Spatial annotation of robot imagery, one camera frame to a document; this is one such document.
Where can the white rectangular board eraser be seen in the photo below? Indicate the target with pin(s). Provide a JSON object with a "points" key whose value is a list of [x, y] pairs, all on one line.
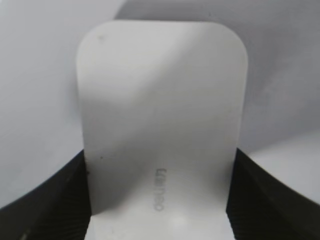
{"points": [[161, 104]]}

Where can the white board with grey frame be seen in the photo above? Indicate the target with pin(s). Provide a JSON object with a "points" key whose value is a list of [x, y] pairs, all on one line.
{"points": [[39, 113]]}

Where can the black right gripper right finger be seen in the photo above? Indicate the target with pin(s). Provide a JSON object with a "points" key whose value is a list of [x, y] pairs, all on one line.
{"points": [[260, 207]]}

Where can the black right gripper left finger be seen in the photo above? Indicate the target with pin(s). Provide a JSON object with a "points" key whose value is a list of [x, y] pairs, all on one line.
{"points": [[58, 209]]}

